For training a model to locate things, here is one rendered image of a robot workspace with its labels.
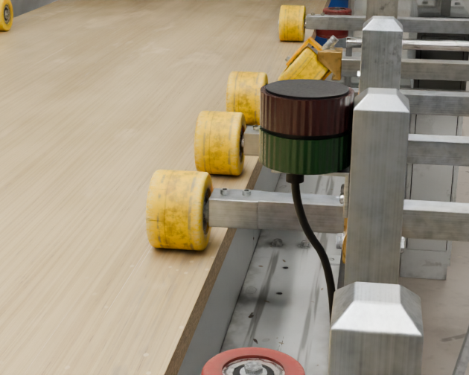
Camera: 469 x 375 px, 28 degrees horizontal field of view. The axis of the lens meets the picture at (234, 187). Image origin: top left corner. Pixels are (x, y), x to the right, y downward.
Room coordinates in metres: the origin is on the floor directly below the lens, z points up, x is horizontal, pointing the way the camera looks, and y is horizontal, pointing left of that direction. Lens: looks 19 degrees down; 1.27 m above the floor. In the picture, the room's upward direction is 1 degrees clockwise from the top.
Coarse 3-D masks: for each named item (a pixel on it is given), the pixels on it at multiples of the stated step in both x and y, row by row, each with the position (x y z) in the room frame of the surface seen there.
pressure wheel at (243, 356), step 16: (224, 352) 0.66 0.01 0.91; (240, 352) 0.66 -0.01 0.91; (256, 352) 0.66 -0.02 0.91; (272, 352) 0.66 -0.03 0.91; (208, 368) 0.63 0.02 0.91; (224, 368) 0.64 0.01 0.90; (240, 368) 0.64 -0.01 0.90; (256, 368) 0.62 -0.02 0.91; (272, 368) 0.64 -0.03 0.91; (288, 368) 0.63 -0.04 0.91
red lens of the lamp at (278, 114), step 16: (272, 96) 0.57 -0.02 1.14; (352, 96) 0.57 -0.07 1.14; (272, 112) 0.56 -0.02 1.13; (288, 112) 0.56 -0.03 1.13; (304, 112) 0.55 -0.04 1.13; (320, 112) 0.56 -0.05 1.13; (336, 112) 0.56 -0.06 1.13; (352, 112) 0.58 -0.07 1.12; (272, 128) 0.56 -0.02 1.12; (288, 128) 0.56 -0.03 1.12; (304, 128) 0.55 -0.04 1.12; (320, 128) 0.56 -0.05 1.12; (336, 128) 0.56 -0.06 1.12
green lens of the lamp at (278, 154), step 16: (272, 144) 0.56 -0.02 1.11; (288, 144) 0.56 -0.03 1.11; (304, 144) 0.55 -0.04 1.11; (320, 144) 0.56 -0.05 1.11; (336, 144) 0.56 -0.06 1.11; (272, 160) 0.56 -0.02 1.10; (288, 160) 0.56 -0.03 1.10; (304, 160) 0.55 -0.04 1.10; (320, 160) 0.56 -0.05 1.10; (336, 160) 0.56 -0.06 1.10
